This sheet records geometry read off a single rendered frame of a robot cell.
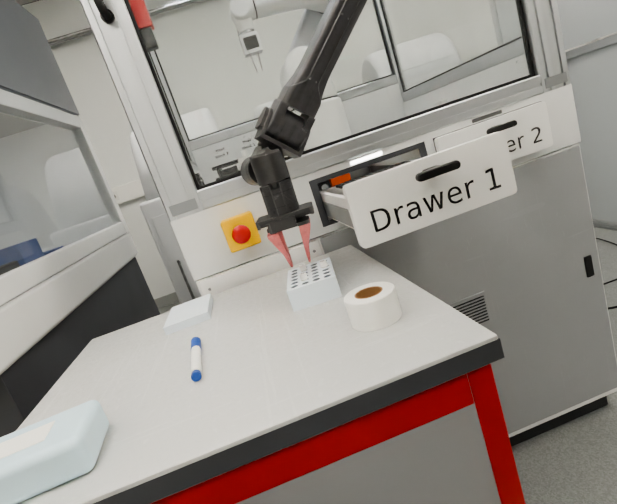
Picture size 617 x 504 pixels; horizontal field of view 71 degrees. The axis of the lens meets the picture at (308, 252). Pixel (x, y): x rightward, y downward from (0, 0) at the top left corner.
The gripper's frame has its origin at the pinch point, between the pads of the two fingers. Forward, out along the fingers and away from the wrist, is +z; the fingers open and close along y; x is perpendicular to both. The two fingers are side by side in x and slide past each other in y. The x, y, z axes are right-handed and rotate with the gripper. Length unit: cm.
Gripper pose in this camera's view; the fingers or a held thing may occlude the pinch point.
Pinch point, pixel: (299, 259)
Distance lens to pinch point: 78.2
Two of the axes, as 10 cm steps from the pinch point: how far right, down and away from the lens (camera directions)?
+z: 2.9, 9.3, 2.4
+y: -9.6, 2.9, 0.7
